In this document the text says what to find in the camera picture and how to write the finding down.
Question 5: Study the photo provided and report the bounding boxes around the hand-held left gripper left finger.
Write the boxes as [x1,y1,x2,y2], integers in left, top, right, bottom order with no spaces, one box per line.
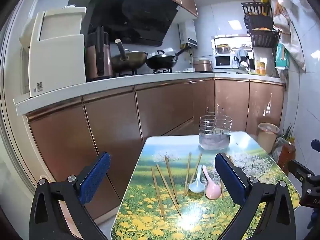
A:
[29,152,112,240]

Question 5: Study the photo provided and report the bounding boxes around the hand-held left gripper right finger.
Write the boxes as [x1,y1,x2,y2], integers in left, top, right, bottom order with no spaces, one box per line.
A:
[214,152,297,240]

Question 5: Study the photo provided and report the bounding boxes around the pink soup spoon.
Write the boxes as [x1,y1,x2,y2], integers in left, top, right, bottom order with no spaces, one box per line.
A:
[202,165,222,200]

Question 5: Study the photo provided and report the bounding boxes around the light blue soup spoon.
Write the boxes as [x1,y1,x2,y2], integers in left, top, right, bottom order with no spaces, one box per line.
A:
[189,164,207,193]

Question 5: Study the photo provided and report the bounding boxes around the metal wire utensil holder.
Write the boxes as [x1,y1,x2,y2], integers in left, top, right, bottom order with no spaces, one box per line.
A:
[199,107,232,151]

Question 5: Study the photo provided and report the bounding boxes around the bunch of bamboo chopsticks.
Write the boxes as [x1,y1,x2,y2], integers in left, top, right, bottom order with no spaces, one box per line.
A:
[151,152,235,221]

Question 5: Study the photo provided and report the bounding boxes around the person's right hand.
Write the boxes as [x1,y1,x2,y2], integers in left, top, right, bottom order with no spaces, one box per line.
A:
[310,210,320,228]

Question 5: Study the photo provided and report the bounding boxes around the clear plastic bag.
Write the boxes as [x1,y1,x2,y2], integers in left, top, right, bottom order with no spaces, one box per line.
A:
[272,136,288,158]

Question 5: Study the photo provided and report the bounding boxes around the beige trash bin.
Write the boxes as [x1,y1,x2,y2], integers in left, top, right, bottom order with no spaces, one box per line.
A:
[257,122,280,153]

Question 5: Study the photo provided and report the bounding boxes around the white kitchen countertop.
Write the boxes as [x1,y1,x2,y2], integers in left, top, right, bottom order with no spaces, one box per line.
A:
[15,71,285,117]

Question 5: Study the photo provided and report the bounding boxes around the copper kitchen base cabinet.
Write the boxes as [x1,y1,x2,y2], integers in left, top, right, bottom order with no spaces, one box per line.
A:
[26,78,285,228]

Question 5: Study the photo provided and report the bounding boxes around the teal package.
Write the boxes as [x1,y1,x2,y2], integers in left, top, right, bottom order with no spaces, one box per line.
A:
[275,42,290,70]

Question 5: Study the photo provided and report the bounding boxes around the yellow detergent bottle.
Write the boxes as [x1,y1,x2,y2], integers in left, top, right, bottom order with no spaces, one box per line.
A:
[256,59,267,76]

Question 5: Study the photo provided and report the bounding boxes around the hanging white plastic bags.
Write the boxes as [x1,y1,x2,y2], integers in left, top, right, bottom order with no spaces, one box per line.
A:
[271,0,307,72]

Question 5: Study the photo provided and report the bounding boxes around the copper rice cooker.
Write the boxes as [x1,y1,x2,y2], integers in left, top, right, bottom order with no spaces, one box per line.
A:
[194,59,213,72]

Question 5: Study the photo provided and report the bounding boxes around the rose gold thermos kettle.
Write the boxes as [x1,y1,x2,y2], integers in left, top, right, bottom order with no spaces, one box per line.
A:
[86,26,114,82]

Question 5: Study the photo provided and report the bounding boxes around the white microwave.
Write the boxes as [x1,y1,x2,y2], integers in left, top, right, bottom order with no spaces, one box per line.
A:
[212,54,240,69]

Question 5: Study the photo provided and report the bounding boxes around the cream plastic rice bin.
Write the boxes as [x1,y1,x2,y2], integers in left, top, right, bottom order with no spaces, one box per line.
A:
[19,5,87,98]

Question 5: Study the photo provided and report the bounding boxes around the brass wok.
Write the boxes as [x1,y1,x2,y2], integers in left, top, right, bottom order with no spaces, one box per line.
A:
[111,39,148,72]

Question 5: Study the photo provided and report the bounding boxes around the gas stove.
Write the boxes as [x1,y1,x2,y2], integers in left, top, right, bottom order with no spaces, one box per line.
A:
[115,68,173,77]

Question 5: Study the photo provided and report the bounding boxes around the steel pot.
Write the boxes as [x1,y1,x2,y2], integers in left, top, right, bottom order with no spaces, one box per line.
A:
[215,44,230,55]

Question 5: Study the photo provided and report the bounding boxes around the kitchen window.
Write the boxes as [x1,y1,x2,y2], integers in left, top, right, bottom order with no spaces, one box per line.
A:
[211,36,252,55]

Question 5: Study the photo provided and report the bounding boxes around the black wok with lid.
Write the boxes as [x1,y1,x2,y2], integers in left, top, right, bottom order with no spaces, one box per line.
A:
[146,47,192,70]

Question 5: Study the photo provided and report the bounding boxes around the white water heater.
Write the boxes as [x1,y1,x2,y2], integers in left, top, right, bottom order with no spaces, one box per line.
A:
[178,19,198,49]

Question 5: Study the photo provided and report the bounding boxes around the black range hood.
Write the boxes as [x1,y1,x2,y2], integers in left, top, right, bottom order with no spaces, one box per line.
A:
[89,0,181,47]

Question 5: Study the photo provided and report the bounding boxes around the black wall rack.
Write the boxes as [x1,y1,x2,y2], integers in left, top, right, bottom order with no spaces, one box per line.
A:
[241,2,280,48]

